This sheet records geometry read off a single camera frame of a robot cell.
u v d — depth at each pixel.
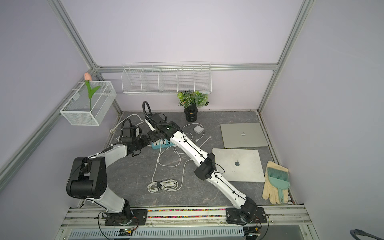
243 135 1.07
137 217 0.73
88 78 0.83
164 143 0.78
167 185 0.82
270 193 0.81
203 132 1.08
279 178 0.85
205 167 0.62
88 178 0.46
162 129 0.65
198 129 1.08
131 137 0.75
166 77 0.99
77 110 0.73
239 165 0.90
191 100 0.92
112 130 1.12
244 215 0.64
